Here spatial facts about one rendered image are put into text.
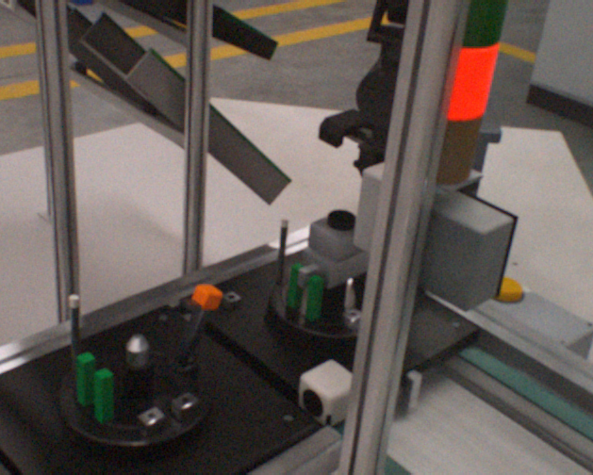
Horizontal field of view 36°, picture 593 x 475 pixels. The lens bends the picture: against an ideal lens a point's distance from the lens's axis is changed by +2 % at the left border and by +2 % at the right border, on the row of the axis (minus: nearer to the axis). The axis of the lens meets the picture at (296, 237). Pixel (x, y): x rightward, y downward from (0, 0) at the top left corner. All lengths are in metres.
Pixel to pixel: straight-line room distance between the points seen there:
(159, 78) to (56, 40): 0.16
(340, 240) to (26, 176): 0.72
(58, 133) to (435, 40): 0.44
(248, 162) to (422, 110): 0.53
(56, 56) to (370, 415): 0.44
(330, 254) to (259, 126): 0.82
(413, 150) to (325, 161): 0.98
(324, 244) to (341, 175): 0.63
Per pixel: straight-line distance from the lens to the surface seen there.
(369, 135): 0.96
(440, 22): 0.60
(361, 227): 0.73
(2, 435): 0.86
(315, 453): 0.85
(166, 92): 1.03
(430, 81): 0.61
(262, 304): 1.01
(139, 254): 1.30
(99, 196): 1.45
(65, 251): 0.99
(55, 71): 0.90
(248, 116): 1.76
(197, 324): 0.85
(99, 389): 0.81
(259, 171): 1.14
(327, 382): 0.88
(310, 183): 1.52
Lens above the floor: 1.55
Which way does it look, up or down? 30 degrees down
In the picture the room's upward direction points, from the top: 6 degrees clockwise
